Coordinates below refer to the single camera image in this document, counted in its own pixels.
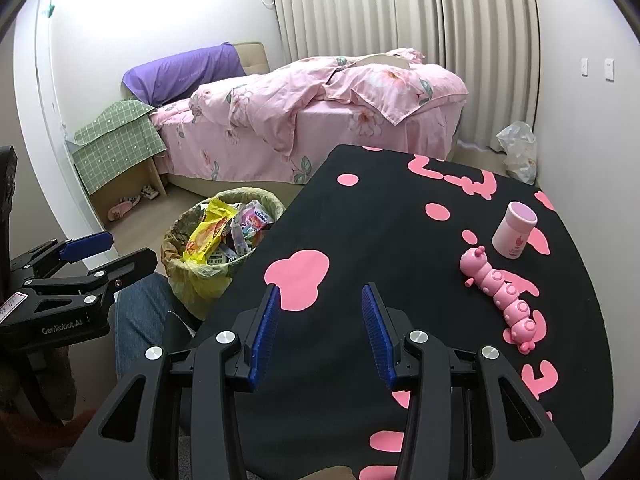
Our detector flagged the beige headboard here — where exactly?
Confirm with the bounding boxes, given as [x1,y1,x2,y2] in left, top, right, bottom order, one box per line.
[232,41,272,77]

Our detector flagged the yellow red snack packet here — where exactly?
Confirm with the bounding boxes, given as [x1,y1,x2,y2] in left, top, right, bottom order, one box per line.
[181,197,241,265]

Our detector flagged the purple pillow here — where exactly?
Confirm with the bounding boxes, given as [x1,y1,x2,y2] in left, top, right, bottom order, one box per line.
[122,44,248,108]

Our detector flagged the bed with pink sheet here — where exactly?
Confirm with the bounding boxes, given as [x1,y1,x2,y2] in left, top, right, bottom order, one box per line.
[150,47,471,196]

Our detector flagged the green checked cloth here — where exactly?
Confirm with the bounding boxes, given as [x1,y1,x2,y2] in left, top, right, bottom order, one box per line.
[73,100,168,196]

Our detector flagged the pink slippers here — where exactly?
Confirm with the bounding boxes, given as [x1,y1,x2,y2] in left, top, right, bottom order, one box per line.
[107,197,142,222]

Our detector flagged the silver snack bag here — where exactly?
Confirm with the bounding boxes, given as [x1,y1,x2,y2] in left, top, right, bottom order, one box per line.
[242,201,276,238]

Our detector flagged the pink floral duvet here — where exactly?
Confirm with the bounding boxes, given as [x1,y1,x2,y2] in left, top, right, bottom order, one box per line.
[190,49,469,158]

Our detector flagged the beige pleated curtain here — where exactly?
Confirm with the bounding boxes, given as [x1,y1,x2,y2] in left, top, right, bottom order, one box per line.
[435,0,542,153]
[267,0,441,68]

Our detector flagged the black pink patterned tablecloth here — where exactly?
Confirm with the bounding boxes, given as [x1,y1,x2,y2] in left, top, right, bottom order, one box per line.
[192,144,616,480]

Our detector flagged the trash bin with yellow-green liner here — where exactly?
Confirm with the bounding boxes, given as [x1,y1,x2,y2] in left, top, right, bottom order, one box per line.
[161,186,286,321]

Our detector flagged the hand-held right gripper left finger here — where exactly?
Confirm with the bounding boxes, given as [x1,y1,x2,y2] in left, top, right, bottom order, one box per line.
[57,284,282,480]

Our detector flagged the wooden nightstand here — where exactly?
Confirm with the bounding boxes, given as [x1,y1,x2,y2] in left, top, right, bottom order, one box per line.
[72,152,168,221]

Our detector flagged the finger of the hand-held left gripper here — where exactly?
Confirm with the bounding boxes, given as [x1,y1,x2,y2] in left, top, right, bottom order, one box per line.
[7,231,115,281]
[20,246,160,311]

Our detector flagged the pink caterpillar toy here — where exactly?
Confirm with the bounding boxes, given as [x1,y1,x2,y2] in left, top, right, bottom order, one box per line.
[460,246,542,356]

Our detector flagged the person's leg in jeans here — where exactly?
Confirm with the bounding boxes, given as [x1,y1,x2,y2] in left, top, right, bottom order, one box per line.
[114,275,201,381]

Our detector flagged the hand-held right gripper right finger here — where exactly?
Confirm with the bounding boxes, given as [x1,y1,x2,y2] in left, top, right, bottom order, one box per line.
[361,282,586,480]

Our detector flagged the white plastic bag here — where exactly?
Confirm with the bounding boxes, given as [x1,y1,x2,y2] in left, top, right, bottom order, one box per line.
[496,121,538,185]

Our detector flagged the pink cup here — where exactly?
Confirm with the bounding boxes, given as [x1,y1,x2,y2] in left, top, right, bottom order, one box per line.
[491,201,538,260]

